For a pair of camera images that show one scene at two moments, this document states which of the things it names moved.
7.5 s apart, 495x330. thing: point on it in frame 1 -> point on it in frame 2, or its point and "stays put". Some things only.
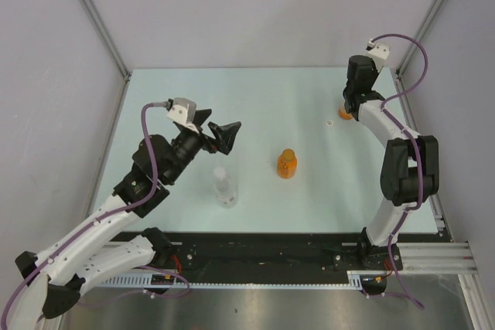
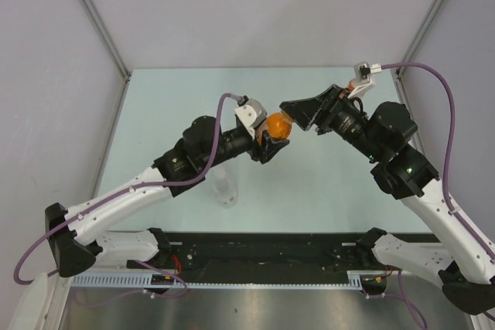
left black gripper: x=223 y=134 -> x=267 y=148
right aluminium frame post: x=431 y=15 stays put
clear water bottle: x=224 y=188 stays put
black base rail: x=262 y=252 stays put
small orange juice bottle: x=287 y=164 -> x=278 y=125
